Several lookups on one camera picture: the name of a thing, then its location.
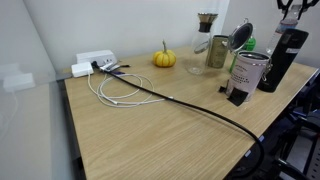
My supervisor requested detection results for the green plastic bottle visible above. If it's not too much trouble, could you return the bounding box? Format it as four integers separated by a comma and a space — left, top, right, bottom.
229, 36, 256, 72

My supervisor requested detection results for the thick black cable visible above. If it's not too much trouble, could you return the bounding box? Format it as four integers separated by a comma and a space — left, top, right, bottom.
91, 60, 266, 178

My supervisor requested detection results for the white canister with hinged lid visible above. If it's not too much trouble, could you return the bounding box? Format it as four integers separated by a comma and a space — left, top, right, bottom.
226, 18, 270, 102

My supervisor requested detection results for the black tape piece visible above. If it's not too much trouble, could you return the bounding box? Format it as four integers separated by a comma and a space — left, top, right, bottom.
227, 88, 248, 106

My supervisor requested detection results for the white coiled cable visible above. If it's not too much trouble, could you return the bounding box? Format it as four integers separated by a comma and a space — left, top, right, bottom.
87, 73, 174, 108

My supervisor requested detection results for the tall black cylinder speaker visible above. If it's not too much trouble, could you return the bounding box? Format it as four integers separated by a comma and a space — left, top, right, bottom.
258, 29, 309, 93

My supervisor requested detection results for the white power adapter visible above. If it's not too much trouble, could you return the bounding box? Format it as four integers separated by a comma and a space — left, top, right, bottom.
71, 62, 93, 78

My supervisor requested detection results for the silver connector plug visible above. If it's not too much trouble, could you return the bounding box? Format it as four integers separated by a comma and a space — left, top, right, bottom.
100, 63, 119, 72

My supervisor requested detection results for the clear plastic water bottle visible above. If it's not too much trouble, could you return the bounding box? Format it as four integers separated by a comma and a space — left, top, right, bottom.
266, 5, 301, 55

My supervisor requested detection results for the small yellow pumpkin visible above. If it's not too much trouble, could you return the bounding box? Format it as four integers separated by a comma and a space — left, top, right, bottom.
152, 41, 176, 68

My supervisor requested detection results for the white power strip box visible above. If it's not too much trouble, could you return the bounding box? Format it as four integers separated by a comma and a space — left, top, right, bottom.
76, 50, 118, 66

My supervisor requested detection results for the olive green tin can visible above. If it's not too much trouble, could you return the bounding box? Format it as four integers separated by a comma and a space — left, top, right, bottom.
207, 35, 228, 69

